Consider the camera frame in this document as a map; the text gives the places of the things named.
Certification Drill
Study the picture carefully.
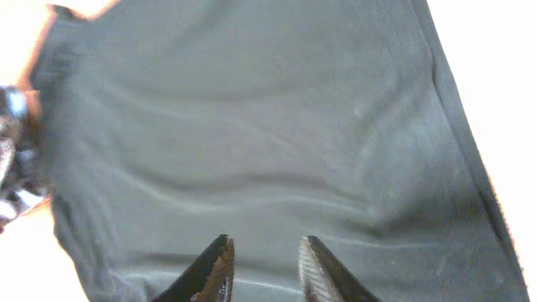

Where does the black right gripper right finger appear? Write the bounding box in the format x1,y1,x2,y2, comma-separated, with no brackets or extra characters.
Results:
298,236,381,302

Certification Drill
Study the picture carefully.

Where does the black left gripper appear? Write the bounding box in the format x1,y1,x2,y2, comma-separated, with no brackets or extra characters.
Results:
1,86,49,228

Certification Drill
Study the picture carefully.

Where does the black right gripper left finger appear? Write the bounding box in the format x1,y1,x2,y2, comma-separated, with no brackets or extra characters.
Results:
152,234,235,302

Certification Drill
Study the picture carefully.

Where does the black polo shirt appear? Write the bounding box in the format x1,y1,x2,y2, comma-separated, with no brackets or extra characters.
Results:
31,0,529,301

